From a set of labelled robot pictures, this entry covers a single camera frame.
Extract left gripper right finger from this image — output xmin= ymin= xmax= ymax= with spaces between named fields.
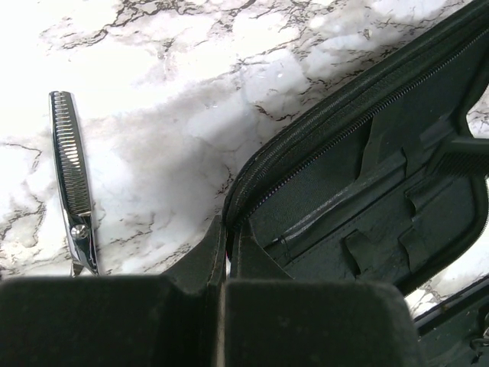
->
xmin=223 ymin=229 xmax=423 ymax=366

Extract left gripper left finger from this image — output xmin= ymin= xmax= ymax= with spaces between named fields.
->
xmin=1 ymin=217 xmax=225 ymax=366

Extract black zip tool case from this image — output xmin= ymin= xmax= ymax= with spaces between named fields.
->
xmin=222 ymin=1 xmax=488 ymax=294

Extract curved black handle comb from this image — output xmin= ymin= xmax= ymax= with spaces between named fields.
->
xmin=419 ymin=95 xmax=489 ymax=180

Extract silver thinning scissors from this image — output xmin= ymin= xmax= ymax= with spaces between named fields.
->
xmin=49 ymin=91 xmax=100 ymax=278

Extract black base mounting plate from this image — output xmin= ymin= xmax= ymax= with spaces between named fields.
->
xmin=415 ymin=295 xmax=488 ymax=366

